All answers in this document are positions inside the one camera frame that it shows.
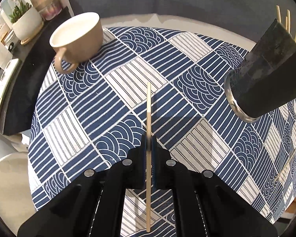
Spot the black side table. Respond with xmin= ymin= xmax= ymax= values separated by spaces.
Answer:
xmin=0 ymin=8 xmax=70 ymax=136

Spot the black utensil cup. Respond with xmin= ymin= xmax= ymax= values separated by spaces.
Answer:
xmin=224 ymin=20 xmax=296 ymax=123

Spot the grey fabric sofa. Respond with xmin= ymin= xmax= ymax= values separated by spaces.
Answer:
xmin=69 ymin=0 xmax=296 ymax=41

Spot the beige ceramic mug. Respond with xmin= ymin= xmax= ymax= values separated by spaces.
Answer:
xmin=50 ymin=12 xmax=104 ymax=74

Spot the white pot succulent plant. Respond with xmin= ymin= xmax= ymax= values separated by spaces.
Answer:
xmin=9 ymin=1 xmax=44 ymax=44

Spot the blue white patterned tablecloth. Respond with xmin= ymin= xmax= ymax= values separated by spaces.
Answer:
xmin=18 ymin=22 xmax=296 ymax=236

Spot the beige candle jar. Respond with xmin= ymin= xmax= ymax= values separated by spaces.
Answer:
xmin=30 ymin=0 xmax=62 ymax=21

